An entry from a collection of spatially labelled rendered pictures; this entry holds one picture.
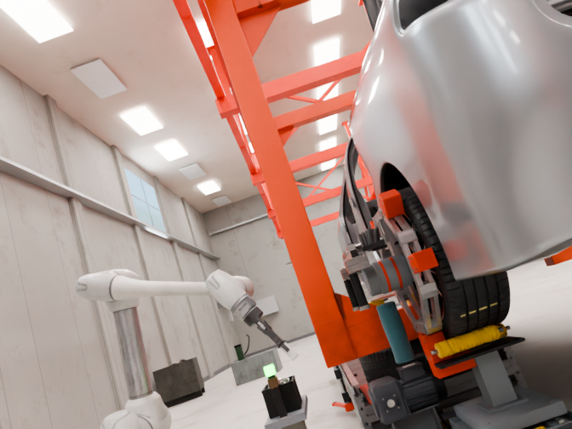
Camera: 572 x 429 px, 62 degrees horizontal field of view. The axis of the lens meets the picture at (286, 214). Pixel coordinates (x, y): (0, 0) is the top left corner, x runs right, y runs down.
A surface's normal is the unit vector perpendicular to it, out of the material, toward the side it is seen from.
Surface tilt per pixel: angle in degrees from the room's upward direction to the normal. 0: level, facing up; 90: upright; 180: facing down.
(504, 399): 90
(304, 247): 90
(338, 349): 90
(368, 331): 90
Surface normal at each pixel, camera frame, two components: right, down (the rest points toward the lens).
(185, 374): 0.09, -0.25
